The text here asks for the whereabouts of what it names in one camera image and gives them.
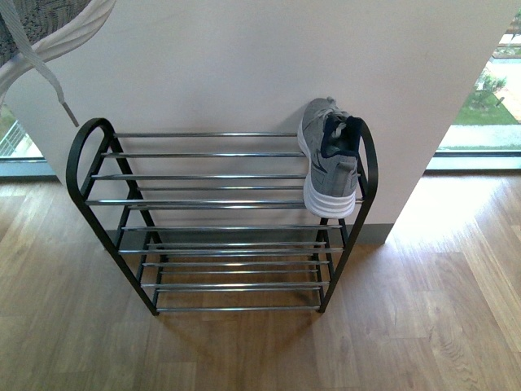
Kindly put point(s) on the black metal shoe rack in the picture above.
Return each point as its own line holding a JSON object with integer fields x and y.
{"x": 216, "y": 221}

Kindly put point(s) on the grey knit sneaker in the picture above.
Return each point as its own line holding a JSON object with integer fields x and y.
{"x": 36, "y": 32}
{"x": 330, "y": 139}

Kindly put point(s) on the dark grey window frame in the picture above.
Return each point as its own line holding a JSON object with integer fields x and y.
{"x": 29, "y": 169}

